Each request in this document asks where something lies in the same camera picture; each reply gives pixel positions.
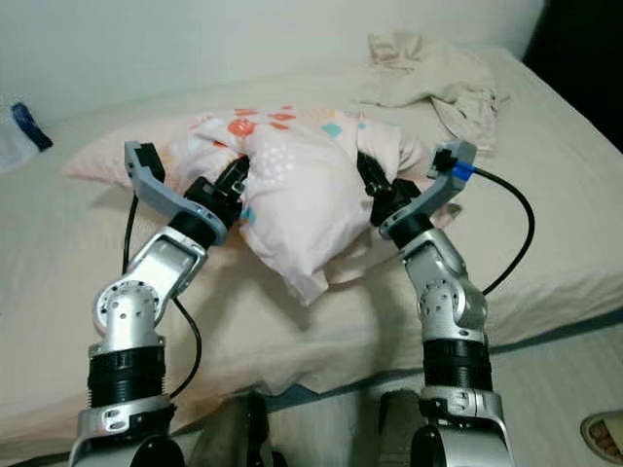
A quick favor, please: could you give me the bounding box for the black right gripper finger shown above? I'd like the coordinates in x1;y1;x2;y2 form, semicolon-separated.
355;151;392;198

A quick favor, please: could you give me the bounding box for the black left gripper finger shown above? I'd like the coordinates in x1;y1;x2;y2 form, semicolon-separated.
220;154;252;194

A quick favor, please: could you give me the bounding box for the pink patterned pillow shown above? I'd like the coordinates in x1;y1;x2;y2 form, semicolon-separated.
63;105;463;305

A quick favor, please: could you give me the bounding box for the crumpled beige blanket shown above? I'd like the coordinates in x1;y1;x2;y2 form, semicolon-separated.
355;31;507;147

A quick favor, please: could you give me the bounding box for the bed with beige sheet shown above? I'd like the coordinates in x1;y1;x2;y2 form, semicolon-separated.
0;44;623;458

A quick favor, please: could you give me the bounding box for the right robot leg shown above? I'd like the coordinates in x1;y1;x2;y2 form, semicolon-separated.
370;389;424;467

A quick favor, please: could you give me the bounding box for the robot leg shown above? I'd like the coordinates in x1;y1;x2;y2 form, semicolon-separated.
214;389;274;467
370;389;424;467

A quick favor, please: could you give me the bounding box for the left robot leg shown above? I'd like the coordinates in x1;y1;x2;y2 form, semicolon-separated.
214;389;274;467

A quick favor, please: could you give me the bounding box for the beige slipper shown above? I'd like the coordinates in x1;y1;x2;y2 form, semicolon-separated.
581;411;623;458

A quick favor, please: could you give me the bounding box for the light grey right wrist camera mount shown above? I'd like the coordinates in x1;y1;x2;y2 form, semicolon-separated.
380;141;480;239

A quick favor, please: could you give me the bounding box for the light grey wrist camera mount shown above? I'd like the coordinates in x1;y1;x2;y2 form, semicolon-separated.
380;141;480;239
125;141;215;220

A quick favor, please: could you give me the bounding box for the light grey left wrist camera mount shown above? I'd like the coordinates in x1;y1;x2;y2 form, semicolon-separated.
125;141;215;220

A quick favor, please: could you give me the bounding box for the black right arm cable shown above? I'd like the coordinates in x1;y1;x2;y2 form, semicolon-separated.
465;165;536;296

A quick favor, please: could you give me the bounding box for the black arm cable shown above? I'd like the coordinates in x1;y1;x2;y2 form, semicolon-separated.
122;190;203;400
465;165;536;296

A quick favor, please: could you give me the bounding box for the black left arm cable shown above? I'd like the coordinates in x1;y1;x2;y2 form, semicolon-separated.
122;190;203;400

